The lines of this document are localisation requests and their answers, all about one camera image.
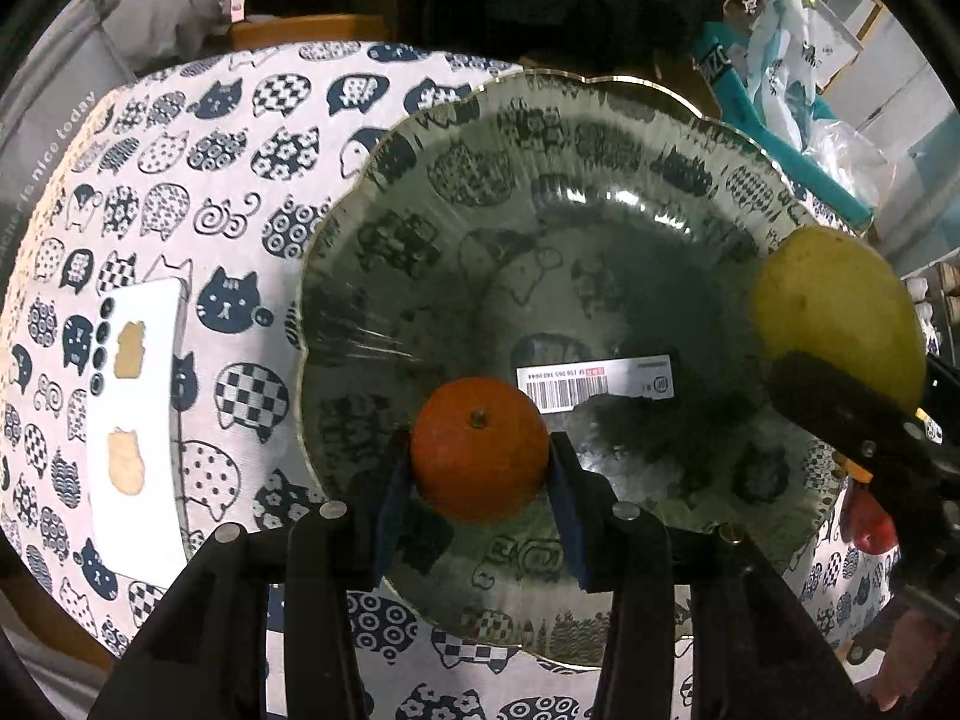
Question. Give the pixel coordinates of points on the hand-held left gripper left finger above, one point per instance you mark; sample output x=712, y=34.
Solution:
x=394, y=499

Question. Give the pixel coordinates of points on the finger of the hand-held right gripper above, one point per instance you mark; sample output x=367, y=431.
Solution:
x=825, y=397
x=943, y=390

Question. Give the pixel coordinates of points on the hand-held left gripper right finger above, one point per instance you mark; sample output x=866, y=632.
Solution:
x=564, y=499

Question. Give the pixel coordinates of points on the large red apple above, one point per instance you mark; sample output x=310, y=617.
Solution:
x=874, y=529

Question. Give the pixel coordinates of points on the orange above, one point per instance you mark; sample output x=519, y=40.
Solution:
x=480, y=457

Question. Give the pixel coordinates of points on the yellow apple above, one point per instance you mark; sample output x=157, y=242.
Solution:
x=832, y=300

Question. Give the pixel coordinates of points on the ribbed glass plate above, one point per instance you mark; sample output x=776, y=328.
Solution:
x=600, y=277

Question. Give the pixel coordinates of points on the person's right hand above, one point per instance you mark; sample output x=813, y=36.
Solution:
x=907, y=660

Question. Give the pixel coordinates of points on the white barcode label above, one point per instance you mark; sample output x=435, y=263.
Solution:
x=600, y=382

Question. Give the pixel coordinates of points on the white phone with cat stickers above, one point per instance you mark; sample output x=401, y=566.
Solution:
x=154, y=405

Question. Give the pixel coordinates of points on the white cabinet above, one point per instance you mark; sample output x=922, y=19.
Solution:
x=892, y=90

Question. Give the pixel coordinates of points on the teal cardboard box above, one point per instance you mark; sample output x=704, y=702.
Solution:
x=739, y=101

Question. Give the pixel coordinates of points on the cat print tablecloth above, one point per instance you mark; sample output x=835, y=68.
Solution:
x=225, y=165

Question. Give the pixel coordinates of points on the wooden shelf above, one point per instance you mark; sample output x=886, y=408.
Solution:
x=847, y=22

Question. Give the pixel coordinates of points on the wooden chair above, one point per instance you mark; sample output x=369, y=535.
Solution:
x=315, y=31

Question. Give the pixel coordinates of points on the grey fabric bag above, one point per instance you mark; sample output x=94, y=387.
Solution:
x=67, y=67

